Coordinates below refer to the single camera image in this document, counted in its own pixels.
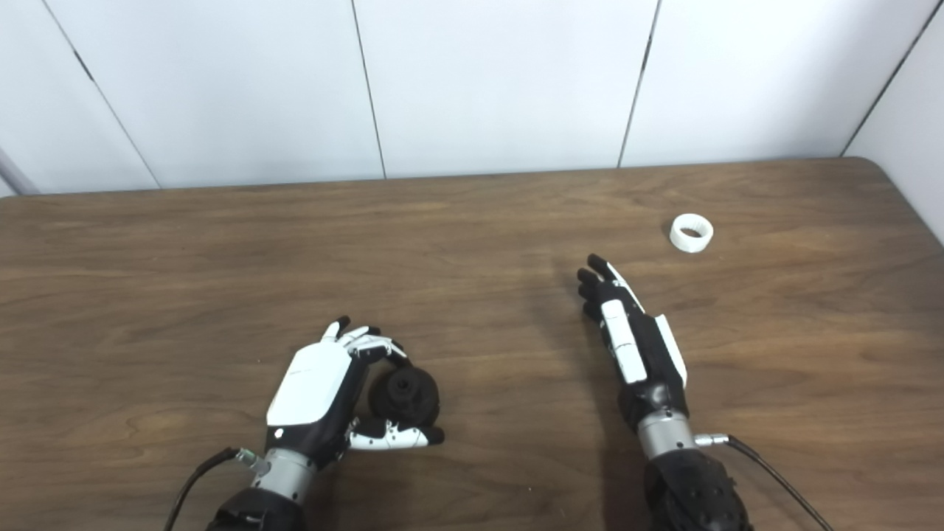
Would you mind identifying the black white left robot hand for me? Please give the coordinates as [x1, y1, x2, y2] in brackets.
[265, 316, 445, 470]

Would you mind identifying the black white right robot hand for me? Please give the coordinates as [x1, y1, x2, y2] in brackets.
[577, 254, 690, 433]

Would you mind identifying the round black plastic part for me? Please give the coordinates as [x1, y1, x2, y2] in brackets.
[368, 367, 441, 428]

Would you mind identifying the white plastic ring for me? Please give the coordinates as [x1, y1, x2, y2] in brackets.
[669, 213, 715, 254]

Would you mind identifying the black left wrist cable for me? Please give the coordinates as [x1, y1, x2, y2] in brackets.
[164, 447, 268, 531]

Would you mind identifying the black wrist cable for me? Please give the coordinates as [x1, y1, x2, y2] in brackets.
[695, 434, 836, 531]
[164, 447, 268, 531]

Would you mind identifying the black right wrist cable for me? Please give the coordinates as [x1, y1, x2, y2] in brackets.
[695, 434, 836, 531]

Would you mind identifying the grey wall corner post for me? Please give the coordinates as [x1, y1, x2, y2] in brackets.
[0, 147, 38, 197]

